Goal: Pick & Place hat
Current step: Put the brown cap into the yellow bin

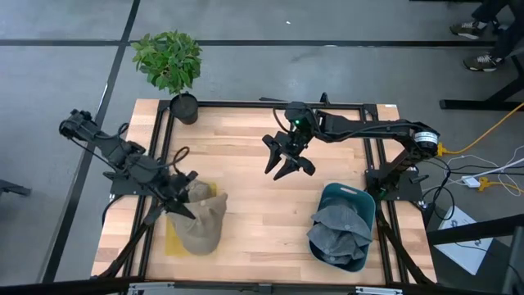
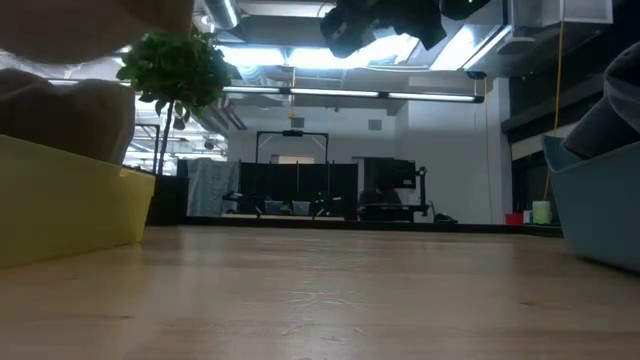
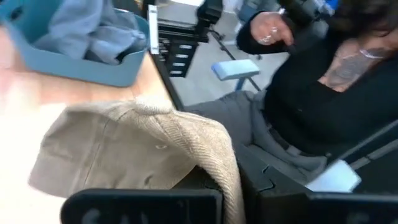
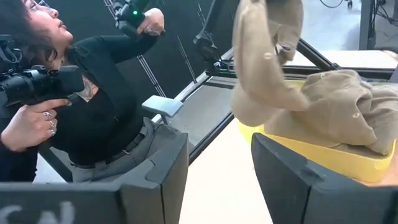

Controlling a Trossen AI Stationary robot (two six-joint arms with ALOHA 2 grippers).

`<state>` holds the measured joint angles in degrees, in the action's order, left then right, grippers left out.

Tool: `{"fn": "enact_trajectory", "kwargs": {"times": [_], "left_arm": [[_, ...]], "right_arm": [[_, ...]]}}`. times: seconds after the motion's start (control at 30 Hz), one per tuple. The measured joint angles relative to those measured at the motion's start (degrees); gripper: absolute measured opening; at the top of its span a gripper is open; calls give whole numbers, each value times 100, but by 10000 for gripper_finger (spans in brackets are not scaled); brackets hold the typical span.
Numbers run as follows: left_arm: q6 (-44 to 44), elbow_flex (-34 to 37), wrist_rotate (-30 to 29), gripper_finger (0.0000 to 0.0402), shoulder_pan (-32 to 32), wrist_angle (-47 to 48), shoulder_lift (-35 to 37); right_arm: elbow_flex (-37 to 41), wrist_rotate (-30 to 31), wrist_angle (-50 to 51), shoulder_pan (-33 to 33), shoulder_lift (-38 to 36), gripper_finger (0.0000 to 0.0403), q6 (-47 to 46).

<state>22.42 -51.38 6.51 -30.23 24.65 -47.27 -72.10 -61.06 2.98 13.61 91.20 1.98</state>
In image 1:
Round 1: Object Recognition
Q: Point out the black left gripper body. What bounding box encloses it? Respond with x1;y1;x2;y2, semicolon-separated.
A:
159;170;200;202

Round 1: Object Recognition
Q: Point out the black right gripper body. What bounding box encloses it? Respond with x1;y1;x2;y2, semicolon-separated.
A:
261;102;324;177

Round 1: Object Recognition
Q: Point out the yellow plastic bin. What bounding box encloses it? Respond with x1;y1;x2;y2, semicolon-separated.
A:
164;182;222;258

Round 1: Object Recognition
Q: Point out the teal plastic bin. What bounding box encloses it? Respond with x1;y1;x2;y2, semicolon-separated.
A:
307;182;377;274

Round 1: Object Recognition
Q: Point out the green plant in black pot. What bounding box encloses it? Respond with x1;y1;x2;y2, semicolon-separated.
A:
129;30;203;126

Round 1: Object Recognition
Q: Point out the black crossbeam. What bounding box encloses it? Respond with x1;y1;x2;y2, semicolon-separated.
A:
0;275;524;295

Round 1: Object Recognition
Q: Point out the black floor stand foot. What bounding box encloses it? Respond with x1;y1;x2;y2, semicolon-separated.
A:
0;179;33;197

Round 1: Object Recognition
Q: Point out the black desk base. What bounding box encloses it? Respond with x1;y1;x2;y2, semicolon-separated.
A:
439;52;524;112

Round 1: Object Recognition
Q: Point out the person's shoe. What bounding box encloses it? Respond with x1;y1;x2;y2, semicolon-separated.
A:
449;19;488;41
462;53;503;74

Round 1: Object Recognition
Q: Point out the black metal bar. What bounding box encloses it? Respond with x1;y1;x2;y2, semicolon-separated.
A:
427;212;524;247

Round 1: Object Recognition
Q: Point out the white paper sheet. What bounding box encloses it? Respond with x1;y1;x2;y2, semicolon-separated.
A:
433;204;499;276

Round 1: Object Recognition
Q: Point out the person's leg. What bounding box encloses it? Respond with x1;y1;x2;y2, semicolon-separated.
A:
470;0;513;24
489;20;524;61

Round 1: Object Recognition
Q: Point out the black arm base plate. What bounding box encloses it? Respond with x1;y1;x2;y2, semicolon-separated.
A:
365;167;425;202
102;170;165;197

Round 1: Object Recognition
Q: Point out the silver metal bracket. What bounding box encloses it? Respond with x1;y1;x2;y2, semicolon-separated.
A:
355;285;404;295
126;281;176;295

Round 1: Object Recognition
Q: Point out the yellow cable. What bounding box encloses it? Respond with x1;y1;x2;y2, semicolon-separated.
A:
437;102;524;157

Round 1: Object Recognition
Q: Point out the yellow cable connector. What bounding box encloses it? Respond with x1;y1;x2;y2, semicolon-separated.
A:
477;175;524;196

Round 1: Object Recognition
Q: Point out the white cable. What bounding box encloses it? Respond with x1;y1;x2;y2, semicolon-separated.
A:
474;157;524;178

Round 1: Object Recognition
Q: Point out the black post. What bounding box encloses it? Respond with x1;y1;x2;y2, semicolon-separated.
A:
501;237;524;295

